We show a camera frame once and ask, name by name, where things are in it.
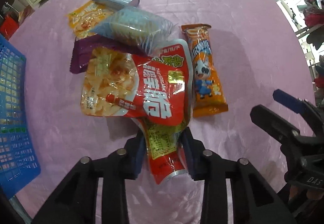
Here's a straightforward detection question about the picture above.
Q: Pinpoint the purple snack pack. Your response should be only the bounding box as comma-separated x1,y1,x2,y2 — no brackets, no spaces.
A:
70,35,145,74

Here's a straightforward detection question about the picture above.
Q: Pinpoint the red bag on floor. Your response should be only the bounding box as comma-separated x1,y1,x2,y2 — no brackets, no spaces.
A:
0,16,19,40

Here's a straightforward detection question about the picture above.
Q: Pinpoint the red chips snack bag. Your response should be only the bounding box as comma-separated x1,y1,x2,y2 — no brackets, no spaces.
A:
80,39,193,183

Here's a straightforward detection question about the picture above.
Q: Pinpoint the orange cartoon snack bar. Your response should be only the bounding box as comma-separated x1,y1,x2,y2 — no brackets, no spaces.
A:
181,23,228,118

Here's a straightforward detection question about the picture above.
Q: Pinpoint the blue plastic basket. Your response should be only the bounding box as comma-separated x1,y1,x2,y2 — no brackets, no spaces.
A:
0,36,41,199

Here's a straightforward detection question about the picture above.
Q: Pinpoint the clear blue striped snack pack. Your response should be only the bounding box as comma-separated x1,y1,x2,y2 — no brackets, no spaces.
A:
91,7,175,57

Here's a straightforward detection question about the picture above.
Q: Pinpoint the orange yellow snack bag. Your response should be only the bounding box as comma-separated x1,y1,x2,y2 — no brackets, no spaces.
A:
68,0,116,40

